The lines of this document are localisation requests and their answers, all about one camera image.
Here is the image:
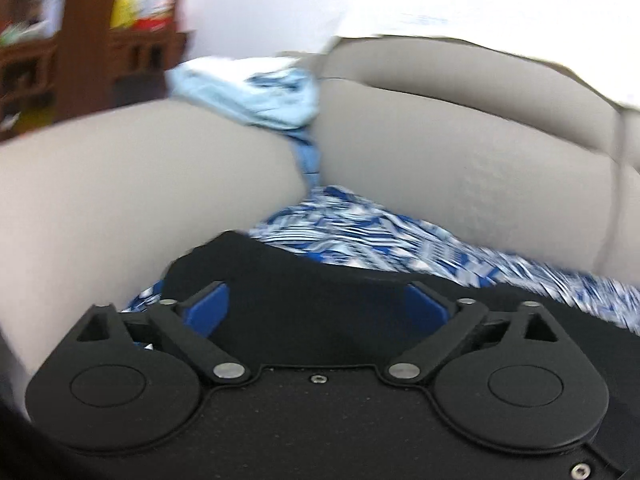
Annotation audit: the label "yellow object on shelf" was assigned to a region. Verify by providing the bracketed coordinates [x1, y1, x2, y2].
[111, 0, 138, 29]

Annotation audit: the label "beige leather sofa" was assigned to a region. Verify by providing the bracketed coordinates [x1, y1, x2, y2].
[1, 37, 639, 404]

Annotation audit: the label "black pants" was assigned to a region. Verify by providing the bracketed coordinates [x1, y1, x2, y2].
[162, 231, 640, 401]

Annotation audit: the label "light blue garment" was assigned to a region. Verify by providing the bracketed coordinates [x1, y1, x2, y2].
[165, 56, 320, 188]

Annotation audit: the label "red box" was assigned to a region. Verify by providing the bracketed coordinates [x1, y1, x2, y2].
[134, 6, 174, 32]

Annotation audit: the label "brown wooden shelf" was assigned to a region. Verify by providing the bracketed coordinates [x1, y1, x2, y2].
[1, 0, 189, 140]

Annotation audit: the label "blue white patterned cloth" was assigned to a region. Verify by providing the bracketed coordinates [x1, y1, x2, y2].
[121, 184, 640, 337]

